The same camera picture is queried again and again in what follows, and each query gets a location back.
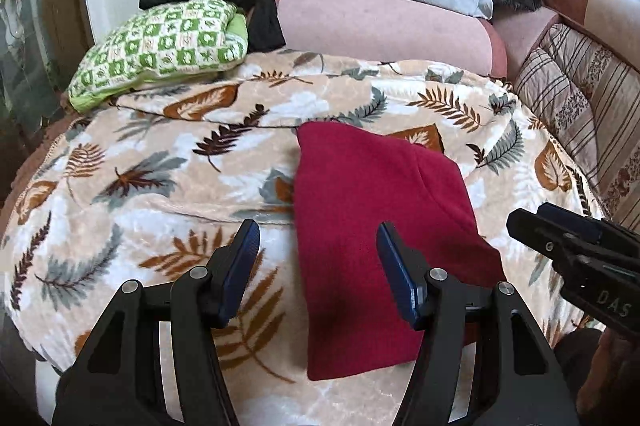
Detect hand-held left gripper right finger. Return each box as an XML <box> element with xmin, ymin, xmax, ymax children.
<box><xmin>375</xmin><ymin>221</ymin><xmax>577</xmax><ymax>426</ymax></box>

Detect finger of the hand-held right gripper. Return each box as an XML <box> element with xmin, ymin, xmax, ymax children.
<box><xmin>537</xmin><ymin>202</ymin><xmax>604</xmax><ymax>243</ymax></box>
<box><xmin>506</xmin><ymin>208</ymin><xmax>572</xmax><ymax>259</ymax></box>

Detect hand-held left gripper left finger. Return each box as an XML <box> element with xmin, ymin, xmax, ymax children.
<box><xmin>52</xmin><ymin>219</ymin><xmax>261</xmax><ymax>426</ymax></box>

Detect red fleece garment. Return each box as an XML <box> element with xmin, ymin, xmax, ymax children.
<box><xmin>294</xmin><ymin>121</ymin><xmax>509</xmax><ymax>382</ymax></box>

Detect person's right forearm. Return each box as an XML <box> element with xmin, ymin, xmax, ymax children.
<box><xmin>554</xmin><ymin>328</ymin><xmax>640</xmax><ymax>426</ymax></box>

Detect striped floral cushion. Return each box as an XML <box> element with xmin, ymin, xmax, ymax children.
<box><xmin>513</xmin><ymin>23</ymin><xmax>640</xmax><ymax>233</ymax></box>

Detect beige leaf-print blanket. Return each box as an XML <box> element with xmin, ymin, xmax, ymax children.
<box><xmin>0</xmin><ymin>48</ymin><xmax>608</xmax><ymax>426</ymax></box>

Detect pink sofa backrest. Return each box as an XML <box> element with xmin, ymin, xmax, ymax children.
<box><xmin>492</xmin><ymin>0</ymin><xmax>640</xmax><ymax>72</ymax></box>

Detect green patterned pillow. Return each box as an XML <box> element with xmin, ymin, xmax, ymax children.
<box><xmin>66</xmin><ymin>0</ymin><xmax>249</xmax><ymax>115</ymax></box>

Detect pink bolster cushion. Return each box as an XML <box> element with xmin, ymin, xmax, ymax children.
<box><xmin>272</xmin><ymin>0</ymin><xmax>509</xmax><ymax>80</ymax></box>

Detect glass cabinet door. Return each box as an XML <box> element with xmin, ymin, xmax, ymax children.
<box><xmin>0</xmin><ymin>0</ymin><xmax>96</xmax><ymax>167</ymax></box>

